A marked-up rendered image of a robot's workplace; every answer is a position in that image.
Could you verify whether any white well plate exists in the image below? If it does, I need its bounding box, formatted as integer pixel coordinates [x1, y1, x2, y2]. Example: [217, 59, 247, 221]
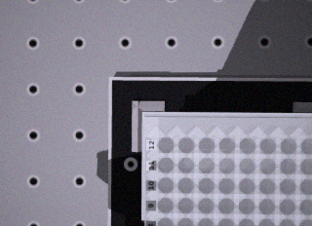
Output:
[141, 112, 312, 226]

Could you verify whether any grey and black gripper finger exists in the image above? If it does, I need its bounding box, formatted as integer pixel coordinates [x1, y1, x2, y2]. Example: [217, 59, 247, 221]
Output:
[128, 217, 144, 226]

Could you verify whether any grey perforated base plate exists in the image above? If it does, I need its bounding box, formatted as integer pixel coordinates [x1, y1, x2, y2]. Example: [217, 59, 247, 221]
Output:
[0, 0, 312, 226]

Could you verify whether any black plate nest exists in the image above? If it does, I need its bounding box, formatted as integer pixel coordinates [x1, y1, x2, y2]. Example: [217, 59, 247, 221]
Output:
[108, 77, 312, 226]

